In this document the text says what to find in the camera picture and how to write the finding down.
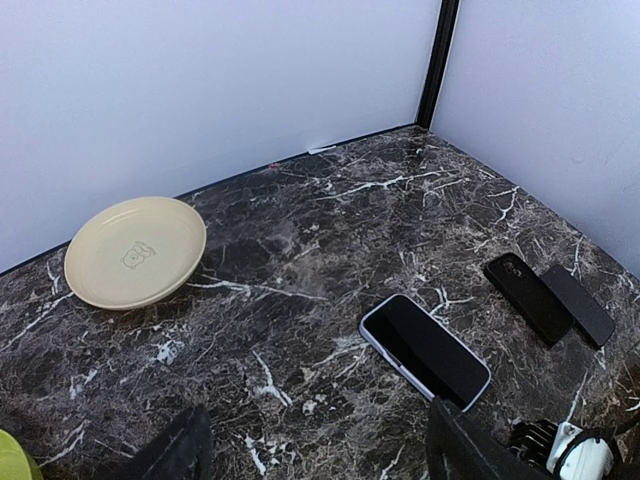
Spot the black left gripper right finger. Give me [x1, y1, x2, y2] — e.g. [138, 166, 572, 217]
[427, 397, 551, 480]

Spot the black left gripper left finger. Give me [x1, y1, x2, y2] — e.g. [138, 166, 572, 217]
[117, 405, 212, 479]

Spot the lilac phone case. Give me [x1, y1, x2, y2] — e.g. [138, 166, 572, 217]
[358, 293, 493, 414]

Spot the black screen phone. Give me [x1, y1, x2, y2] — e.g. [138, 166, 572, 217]
[362, 296, 490, 407]

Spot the flat black phone case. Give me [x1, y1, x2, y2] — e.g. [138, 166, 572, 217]
[541, 265, 615, 350]

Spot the beige ceramic plate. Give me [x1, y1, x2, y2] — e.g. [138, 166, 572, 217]
[64, 197, 207, 310]

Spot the black right corner post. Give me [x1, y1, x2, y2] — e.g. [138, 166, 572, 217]
[415, 0, 460, 130]

